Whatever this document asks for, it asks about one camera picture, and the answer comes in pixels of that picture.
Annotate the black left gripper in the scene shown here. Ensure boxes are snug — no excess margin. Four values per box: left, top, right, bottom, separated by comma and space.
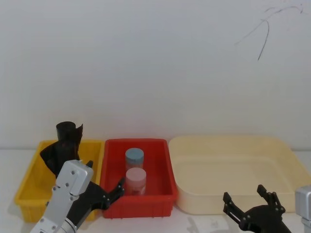
65, 160, 126, 229

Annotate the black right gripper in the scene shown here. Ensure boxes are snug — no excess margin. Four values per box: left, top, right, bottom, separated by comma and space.
223, 184, 292, 233

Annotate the clear jar with pink lid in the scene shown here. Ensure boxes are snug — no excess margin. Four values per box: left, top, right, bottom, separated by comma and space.
124, 167, 147, 196

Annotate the clear jar with blue lid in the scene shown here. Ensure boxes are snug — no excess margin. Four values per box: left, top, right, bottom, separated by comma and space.
124, 148, 145, 171

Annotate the cream plastic tray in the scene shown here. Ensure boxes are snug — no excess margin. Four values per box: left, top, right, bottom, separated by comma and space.
168, 135, 308, 215

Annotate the white paper sheet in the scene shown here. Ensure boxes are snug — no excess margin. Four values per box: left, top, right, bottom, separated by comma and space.
186, 215, 229, 232

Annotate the black plastic bag roll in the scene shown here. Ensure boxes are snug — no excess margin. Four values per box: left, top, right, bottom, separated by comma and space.
39, 121, 85, 180

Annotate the red plastic bin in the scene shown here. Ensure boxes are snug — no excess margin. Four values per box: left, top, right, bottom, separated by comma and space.
100, 138, 179, 219

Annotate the yellow plastic bin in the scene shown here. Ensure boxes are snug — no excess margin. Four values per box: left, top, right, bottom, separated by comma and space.
14, 139, 105, 223

